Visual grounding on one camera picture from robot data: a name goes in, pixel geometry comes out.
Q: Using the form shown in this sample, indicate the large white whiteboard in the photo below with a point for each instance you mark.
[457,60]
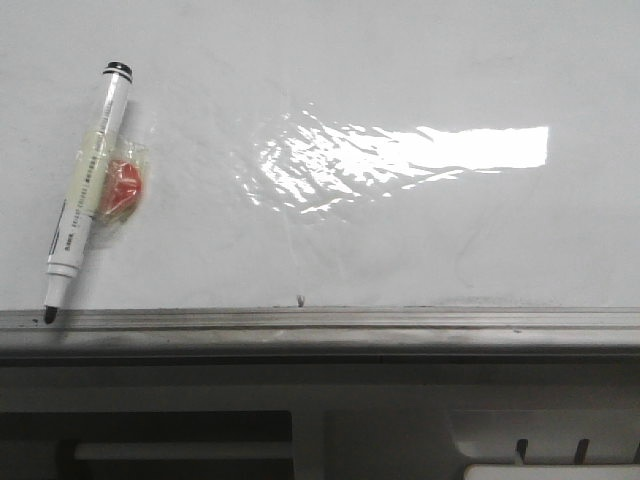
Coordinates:
[343,153]

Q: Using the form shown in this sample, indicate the white metal whiteboard stand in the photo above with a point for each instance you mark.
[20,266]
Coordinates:
[301,420]

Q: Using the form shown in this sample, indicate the grey aluminium whiteboard tray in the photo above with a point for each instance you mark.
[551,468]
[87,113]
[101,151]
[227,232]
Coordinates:
[317,332]

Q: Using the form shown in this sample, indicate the white whiteboard marker pen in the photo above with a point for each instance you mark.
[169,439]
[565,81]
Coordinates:
[82,199]

